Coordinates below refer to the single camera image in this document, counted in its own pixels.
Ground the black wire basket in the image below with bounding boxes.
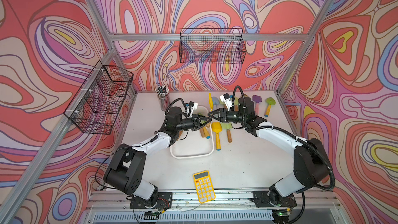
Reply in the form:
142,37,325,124
179,27,247,64
64,61,134,135

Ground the green wooden handle shovel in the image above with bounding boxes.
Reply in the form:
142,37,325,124
221,123,232,143
200,128,206,138

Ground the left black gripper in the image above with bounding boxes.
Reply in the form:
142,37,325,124
174,116,211,133

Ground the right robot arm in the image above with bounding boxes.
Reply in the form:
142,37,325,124
207,96,335,206

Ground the yellow calculator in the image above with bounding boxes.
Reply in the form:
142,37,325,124
193,170,216,204

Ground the white storage box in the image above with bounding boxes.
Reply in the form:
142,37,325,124
170,124,215,159

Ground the light blue shovel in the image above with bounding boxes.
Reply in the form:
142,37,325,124
212,96,220,110

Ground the green shovel yellow handle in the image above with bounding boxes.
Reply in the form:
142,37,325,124
202,127,210,139
264,97,276,117

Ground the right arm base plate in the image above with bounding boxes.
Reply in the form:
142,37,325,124
249,190,297,208

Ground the pencil cup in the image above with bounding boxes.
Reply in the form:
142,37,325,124
155,86,170,111

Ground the purple shovel pink handle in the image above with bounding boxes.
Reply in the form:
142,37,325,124
252,95,262,115

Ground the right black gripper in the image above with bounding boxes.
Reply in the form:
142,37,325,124
208,108,246,123

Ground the left black wire basket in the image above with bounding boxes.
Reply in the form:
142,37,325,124
64,61,134,135

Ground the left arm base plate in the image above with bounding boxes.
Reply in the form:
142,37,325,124
126,191,173,211

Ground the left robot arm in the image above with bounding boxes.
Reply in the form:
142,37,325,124
103,107,211,200

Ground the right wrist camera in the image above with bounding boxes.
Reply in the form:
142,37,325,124
220,93,233,111

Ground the back black wire basket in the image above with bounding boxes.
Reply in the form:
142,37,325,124
179,27,247,64

